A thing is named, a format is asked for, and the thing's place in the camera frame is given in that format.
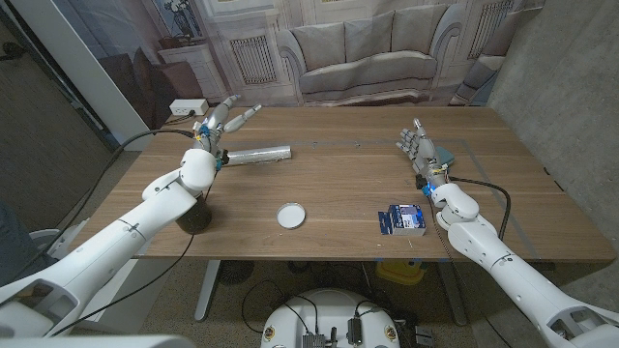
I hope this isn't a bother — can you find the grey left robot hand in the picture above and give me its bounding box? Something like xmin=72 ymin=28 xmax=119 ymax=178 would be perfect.
xmin=192 ymin=94 xmax=263 ymax=152

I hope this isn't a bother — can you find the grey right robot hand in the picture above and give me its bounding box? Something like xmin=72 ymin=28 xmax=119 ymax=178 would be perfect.
xmin=395 ymin=118 xmax=451 ymax=188

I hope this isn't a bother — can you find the clear plastic wrap roll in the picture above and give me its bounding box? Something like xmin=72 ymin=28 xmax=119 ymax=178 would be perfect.
xmin=224 ymin=145 xmax=293 ymax=168

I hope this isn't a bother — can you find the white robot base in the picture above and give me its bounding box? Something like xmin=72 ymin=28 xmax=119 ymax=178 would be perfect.
xmin=259 ymin=288 xmax=401 ymax=348

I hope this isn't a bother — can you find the blue and white package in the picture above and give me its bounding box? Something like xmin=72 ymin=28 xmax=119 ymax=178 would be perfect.
xmin=377 ymin=203 xmax=427 ymax=237

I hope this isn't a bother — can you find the black cup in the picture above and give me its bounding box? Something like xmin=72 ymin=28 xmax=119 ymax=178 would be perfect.
xmin=174 ymin=192 xmax=213 ymax=236

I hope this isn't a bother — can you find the white jar lid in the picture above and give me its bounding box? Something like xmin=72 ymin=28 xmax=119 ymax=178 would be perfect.
xmin=276 ymin=201 xmax=307 ymax=230

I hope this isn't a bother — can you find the teal sponge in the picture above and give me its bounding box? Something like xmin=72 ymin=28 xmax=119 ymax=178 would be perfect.
xmin=433 ymin=146 xmax=457 ymax=168

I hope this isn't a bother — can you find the white power strip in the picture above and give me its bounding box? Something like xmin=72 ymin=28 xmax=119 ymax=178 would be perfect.
xmin=168 ymin=99 xmax=210 ymax=117

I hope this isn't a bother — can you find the yellow object under table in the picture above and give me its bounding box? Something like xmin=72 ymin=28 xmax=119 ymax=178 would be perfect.
xmin=375 ymin=260 xmax=427 ymax=286

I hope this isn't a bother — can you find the printed living room backdrop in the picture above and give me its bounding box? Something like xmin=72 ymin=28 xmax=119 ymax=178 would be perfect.
xmin=50 ymin=0 xmax=545 ymax=131

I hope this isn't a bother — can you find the grey table leg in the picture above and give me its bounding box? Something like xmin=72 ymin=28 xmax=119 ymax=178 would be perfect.
xmin=437 ymin=262 xmax=469 ymax=328

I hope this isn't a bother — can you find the white pillar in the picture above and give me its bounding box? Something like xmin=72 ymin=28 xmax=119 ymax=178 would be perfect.
xmin=9 ymin=0 xmax=156 ymax=152

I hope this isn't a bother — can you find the black round floor fan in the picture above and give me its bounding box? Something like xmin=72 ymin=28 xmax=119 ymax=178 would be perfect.
xmin=218 ymin=259 xmax=255 ymax=286

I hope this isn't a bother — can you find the white table leg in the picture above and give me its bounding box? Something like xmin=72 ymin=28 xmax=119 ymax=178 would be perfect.
xmin=193 ymin=259 xmax=222 ymax=323

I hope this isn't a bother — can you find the person leg in jeans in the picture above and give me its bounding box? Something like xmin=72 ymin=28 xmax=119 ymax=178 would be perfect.
xmin=0 ymin=200 xmax=59 ymax=286

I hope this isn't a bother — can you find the white robot torso edge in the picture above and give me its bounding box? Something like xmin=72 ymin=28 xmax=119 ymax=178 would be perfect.
xmin=0 ymin=335 xmax=197 ymax=348

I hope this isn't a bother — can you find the black power strip cable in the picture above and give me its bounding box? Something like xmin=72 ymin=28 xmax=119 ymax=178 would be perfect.
xmin=163 ymin=109 xmax=197 ymax=126

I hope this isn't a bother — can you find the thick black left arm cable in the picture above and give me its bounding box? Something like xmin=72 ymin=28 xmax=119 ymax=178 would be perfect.
xmin=14 ymin=128 xmax=195 ymax=279

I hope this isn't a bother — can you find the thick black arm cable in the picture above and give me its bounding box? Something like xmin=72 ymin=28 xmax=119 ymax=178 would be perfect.
xmin=449 ymin=176 xmax=513 ymax=242
xmin=14 ymin=128 xmax=195 ymax=279

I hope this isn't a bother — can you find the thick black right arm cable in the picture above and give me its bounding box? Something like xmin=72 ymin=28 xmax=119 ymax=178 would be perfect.
xmin=449 ymin=176 xmax=513 ymax=242

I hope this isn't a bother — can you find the black floor cable loop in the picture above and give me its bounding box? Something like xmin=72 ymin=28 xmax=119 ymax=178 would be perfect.
xmin=240 ymin=278 xmax=320 ymax=335

